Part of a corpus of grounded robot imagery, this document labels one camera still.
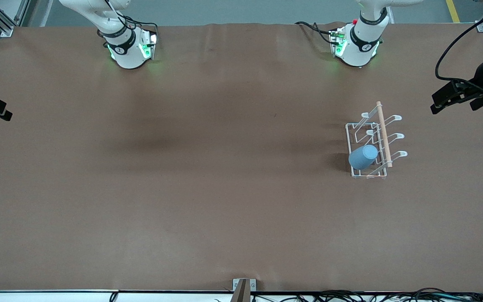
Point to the blue plastic cup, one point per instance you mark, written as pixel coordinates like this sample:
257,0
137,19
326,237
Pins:
363,157

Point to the small metal bracket plate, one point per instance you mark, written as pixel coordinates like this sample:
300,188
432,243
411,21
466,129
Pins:
253,285

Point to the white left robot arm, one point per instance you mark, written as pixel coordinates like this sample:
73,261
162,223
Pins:
359,46

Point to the brown post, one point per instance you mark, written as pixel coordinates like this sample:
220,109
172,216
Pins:
241,291

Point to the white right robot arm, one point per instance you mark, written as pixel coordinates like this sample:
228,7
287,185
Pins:
126,52

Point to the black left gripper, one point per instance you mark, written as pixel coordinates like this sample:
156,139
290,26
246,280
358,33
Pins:
481,78

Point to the brown table cover sheet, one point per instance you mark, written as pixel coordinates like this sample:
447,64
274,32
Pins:
224,188

